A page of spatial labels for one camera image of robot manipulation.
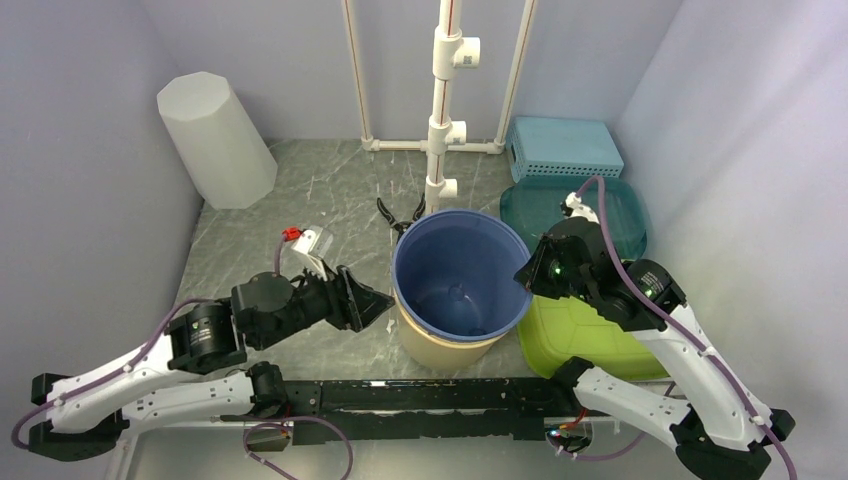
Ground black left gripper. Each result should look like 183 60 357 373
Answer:
256 255 396 349

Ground lime green plastic tub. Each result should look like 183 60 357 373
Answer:
517 296 667 381

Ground teal translucent plastic tub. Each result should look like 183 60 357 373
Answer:
500 176 648 260

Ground blue bucket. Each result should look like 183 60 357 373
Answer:
391 209 533 343

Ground beige plastic bucket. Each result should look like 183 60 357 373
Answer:
398 308 504 371

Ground light blue perforated basket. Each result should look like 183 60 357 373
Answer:
505 116 624 182

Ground translucent white faceted bin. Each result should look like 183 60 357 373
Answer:
156 72 278 210

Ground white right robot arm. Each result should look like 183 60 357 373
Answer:
514 217 795 479

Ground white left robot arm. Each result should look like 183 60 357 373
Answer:
12 266 394 462

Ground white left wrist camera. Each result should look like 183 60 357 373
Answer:
282 226 334 280

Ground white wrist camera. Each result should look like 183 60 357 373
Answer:
282 226 334 280
560 192 599 224

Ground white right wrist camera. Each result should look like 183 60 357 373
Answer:
560 192 599 224

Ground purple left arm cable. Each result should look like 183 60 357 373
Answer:
11 238 356 480

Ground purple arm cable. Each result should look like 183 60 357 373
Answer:
546 175 800 480
11 238 356 480

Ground black handled pliers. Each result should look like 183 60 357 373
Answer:
376 195 427 236

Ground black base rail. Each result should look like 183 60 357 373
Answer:
221 377 584 446

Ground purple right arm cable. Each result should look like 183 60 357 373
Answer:
546 175 800 480

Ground white PVC pipe frame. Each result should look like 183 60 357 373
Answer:
341 1 537 214

